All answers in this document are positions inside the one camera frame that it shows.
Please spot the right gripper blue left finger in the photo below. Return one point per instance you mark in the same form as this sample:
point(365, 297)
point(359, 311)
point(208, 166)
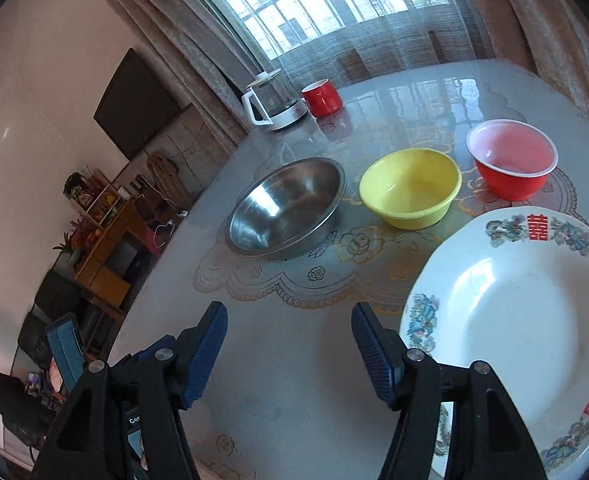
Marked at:
point(197, 351)

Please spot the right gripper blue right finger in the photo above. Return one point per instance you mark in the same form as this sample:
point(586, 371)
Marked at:
point(380, 349)

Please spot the white floral porcelain plate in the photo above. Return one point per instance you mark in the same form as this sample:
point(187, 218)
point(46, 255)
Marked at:
point(511, 288)

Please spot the red plastic bowl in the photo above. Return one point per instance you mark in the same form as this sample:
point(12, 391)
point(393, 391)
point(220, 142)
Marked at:
point(513, 158)

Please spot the wooden shelf cabinet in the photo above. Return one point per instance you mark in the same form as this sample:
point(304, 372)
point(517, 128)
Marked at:
point(108, 218)

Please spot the stainless steel bowl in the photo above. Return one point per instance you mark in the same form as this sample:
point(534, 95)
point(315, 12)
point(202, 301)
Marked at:
point(288, 212)

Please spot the yellow plastic bowl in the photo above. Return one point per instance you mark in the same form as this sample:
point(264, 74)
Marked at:
point(411, 189)

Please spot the glass electric kettle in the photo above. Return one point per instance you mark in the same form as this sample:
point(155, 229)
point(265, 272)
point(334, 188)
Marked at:
point(271, 101)

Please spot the red ceramic mug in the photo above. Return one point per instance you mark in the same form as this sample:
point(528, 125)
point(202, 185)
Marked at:
point(322, 98)

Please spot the grey patterned curtain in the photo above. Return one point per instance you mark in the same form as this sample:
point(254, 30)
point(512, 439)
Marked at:
point(206, 64)

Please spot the sheer white curtain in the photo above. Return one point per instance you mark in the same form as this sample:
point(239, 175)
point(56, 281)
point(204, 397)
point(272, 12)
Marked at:
point(348, 41)

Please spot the black wall television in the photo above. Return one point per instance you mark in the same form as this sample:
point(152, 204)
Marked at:
point(135, 106)

